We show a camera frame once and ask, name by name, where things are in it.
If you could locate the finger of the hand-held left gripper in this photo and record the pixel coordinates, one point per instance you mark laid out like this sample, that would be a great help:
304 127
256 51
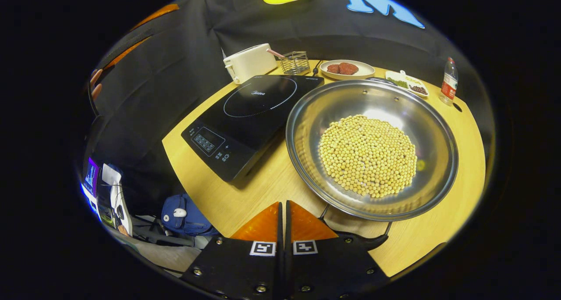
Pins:
129 50
155 16

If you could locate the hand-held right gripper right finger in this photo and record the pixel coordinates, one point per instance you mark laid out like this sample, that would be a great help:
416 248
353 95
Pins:
324 271

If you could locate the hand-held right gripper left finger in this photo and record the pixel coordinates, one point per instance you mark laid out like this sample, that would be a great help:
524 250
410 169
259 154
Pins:
236 269

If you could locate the pile of soybeans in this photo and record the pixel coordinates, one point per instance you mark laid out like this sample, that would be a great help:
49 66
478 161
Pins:
368 155

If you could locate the black induction cooktop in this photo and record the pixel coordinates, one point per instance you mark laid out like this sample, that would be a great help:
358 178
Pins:
254 116

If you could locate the stainless steel pot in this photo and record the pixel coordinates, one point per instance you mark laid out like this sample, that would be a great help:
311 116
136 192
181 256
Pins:
315 116

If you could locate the blue bag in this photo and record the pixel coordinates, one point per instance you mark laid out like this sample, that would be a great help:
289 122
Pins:
193 223

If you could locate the white toaster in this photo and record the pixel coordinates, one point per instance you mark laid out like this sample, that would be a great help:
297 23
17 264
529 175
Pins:
250 63

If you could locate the pink striped straw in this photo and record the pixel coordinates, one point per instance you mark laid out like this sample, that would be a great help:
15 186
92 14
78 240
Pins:
276 53

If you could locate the white paper sheet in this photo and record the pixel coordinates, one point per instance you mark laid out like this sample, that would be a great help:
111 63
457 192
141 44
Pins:
110 175

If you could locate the lit screen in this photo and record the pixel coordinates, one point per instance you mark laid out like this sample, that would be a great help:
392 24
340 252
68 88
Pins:
91 177

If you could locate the black backdrop cloth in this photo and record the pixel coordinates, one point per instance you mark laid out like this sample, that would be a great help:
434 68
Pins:
315 28

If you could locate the raw red meat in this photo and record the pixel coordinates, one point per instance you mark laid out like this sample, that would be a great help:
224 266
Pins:
344 68

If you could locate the green mung beans pile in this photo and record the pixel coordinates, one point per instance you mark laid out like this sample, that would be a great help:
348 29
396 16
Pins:
398 83

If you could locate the round beige plate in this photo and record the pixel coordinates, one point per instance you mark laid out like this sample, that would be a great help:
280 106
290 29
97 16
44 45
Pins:
366 71

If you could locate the dark red beans pile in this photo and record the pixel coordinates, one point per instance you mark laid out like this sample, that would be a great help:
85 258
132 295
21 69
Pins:
418 89

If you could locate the white divided dish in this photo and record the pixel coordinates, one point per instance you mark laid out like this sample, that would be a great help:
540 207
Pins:
394 75

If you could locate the small yellow beans pile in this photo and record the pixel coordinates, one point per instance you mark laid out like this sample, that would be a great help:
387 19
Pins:
413 78

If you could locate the clear plastic water bottle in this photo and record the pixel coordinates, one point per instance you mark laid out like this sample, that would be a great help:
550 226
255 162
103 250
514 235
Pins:
449 87

